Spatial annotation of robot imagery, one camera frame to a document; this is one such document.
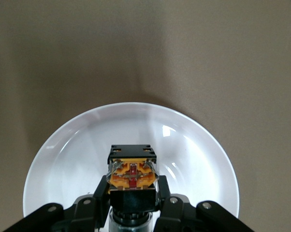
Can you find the black orange push-button switch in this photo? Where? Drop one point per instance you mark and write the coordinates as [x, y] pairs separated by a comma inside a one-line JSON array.
[[132, 174]]

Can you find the pale pink round plate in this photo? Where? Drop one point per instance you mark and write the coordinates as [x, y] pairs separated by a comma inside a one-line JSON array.
[[87, 145]]

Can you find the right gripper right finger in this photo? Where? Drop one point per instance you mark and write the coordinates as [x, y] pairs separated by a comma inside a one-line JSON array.
[[177, 215]]

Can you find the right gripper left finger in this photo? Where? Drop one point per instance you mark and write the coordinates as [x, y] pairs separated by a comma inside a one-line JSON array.
[[87, 212]]

